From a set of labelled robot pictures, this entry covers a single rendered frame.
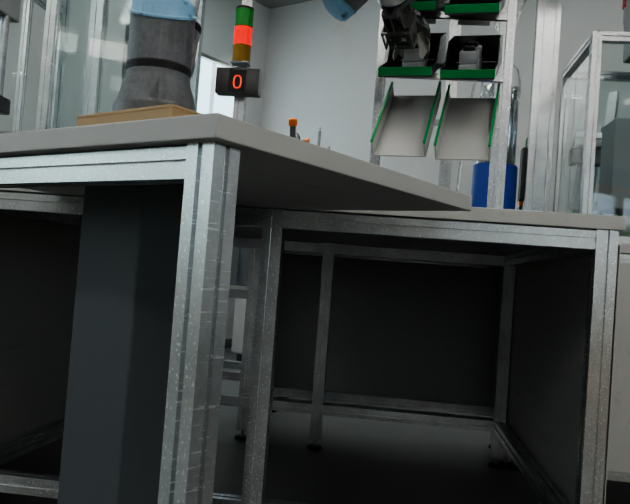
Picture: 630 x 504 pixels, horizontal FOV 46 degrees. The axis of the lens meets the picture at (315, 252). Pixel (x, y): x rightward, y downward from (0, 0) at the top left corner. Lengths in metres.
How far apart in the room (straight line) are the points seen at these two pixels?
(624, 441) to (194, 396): 1.79
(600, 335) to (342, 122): 5.01
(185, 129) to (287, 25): 6.28
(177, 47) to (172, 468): 0.76
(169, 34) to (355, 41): 5.30
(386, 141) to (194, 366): 1.10
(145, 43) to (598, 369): 1.12
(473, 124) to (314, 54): 5.00
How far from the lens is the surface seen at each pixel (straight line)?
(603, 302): 1.68
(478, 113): 1.97
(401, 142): 1.84
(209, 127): 0.86
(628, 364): 2.45
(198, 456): 0.90
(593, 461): 1.71
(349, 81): 6.55
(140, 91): 1.34
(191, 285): 0.88
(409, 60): 1.87
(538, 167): 3.02
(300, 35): 7.02
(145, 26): 1.39
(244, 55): 2.10
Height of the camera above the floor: 0.68
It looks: 2 degrees up
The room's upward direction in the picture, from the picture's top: 4 degrees clockwise
